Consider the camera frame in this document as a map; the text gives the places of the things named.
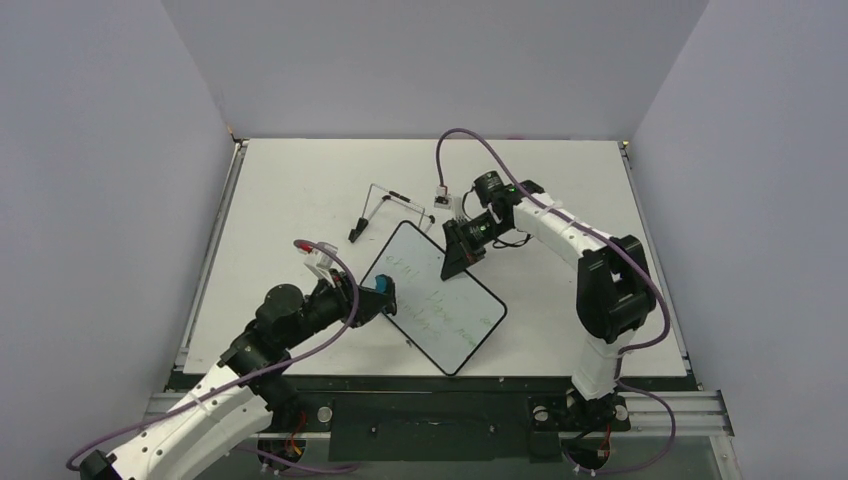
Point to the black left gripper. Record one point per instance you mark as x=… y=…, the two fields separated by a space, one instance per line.
x=369 y=303

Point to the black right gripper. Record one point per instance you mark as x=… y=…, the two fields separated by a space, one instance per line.
x=460 y=242

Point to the black framed whiteboard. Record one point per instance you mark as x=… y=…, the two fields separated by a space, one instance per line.
x=447 y=320

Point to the blue whiteboard eraser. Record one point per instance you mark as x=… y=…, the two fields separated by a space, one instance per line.
x=383 y=284

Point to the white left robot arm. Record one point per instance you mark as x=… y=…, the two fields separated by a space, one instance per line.
x=245 y=388

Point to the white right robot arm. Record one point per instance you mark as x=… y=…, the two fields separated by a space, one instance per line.
x=613 y=296

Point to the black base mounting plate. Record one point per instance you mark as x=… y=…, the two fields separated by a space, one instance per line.
x=439 y=418

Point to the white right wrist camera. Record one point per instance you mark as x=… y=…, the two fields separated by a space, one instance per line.
x=444 y=200

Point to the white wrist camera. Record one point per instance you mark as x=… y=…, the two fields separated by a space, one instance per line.
x=319 y=259
x=444 y=200

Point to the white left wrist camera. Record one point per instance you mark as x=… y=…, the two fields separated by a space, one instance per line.
x=319 y=259

